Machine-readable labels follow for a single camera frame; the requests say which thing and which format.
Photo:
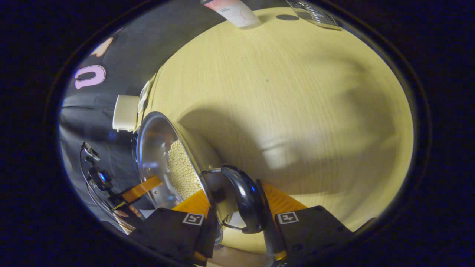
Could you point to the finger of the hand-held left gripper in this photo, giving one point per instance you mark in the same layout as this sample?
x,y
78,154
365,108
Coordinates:
x,y
143,187

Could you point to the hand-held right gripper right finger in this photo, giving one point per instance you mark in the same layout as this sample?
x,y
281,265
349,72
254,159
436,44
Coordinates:
x,y
271,243

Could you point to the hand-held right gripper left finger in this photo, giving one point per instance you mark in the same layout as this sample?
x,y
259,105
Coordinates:
x,y
167,230

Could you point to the white toaster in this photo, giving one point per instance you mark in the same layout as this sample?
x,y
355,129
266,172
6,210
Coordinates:
x,y
125,113

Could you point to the small clear bottle pink label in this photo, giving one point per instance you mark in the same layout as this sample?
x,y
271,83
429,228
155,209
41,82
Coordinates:
x,y
237,13

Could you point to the small dark round disc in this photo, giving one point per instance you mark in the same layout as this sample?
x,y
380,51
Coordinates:
x,y
287,17

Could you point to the small glass jar with stick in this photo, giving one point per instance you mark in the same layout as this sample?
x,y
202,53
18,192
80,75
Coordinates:
x,y
315,15

